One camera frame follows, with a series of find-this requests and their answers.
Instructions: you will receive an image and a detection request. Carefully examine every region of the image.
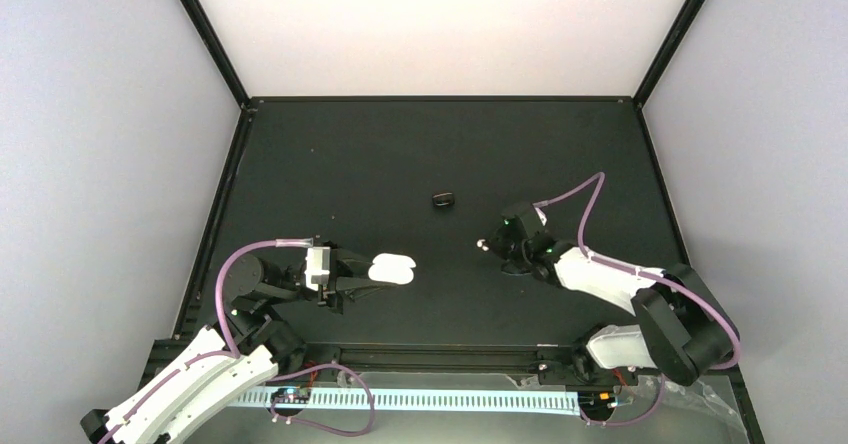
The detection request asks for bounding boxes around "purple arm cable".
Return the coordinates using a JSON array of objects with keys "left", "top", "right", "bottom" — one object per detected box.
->
[
  {"left": 95, "top": 235, "right": 313, "bottom": 444},
  {"left": 533, "top": 171, "right": 743, "bottom": 427}
]

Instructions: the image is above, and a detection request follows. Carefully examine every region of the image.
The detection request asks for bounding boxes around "black right rear frame post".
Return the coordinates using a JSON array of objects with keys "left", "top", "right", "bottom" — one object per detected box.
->
[{"left": 633, "top": 0, "right": 707, "bottom": 109}]

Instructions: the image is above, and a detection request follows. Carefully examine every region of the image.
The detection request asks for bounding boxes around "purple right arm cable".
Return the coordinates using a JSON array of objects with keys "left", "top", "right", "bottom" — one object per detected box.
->
[{"left": 533, "top": 171, "right": 743, "bottom": 427}]

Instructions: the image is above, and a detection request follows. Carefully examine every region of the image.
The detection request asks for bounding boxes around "black earbud charging case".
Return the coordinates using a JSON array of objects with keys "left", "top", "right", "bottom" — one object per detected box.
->
[{"left": 431, "top": 192, "right": 456, "bottom": 209}]

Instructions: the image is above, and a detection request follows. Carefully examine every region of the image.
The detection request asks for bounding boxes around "black left rear frame post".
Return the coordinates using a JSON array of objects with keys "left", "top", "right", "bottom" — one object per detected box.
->
[{"left": 179, "top": 0, "right": 250, "bottom": 107}]

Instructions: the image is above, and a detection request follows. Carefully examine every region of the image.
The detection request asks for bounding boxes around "white earbud charging case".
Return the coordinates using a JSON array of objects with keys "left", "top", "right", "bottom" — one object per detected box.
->
[{"left": 367, "top": 253, "right": 416, "bottom": 285}]

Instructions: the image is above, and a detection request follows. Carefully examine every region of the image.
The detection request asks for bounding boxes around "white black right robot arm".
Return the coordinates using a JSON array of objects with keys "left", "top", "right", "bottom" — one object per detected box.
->
[{"left": 476, "top": 203, "right": 741, "bottom": 385}]

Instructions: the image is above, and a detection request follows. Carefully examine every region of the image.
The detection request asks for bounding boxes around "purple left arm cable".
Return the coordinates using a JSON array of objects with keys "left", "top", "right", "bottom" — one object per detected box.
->
[{"left": 95, "top": 235, "right": 313, "bottom": 444}]

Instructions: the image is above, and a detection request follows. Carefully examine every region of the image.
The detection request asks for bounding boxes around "clear plastic sheet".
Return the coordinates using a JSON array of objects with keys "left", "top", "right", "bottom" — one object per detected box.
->
[{"left": 503, "top": 373, "right": 750, "bottom": 444}]

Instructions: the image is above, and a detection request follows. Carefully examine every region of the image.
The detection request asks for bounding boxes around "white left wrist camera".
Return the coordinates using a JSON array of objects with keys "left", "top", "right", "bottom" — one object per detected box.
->
[{"left": 303, "top": 247, "right": 332, "bottom": 292}]

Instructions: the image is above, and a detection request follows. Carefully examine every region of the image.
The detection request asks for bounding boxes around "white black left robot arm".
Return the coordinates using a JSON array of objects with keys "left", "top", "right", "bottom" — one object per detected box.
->
[{"left": 80, "top": 238, "right": 416, "bottom": 443}]

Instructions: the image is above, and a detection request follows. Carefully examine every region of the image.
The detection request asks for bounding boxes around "white slotted cable duct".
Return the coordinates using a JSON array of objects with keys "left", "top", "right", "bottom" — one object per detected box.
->
[{"left": 230, "top": 386, "right": 581, "bottom": 416}]

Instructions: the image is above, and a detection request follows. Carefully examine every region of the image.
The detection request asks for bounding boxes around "black front mounting rail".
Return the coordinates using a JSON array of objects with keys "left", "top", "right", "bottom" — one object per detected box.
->
[{"left": 145, "top": 340, "right": 740, "bottom": 389}]

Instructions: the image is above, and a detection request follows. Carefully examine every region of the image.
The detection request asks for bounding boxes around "black frame post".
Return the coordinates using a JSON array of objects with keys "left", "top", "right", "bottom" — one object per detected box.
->
[
  {"left": 633, "top": 0, "right": 707, "bottom": 109},
  {"left": 179, "top": 0, "right": 250, "bottom": 107}
]

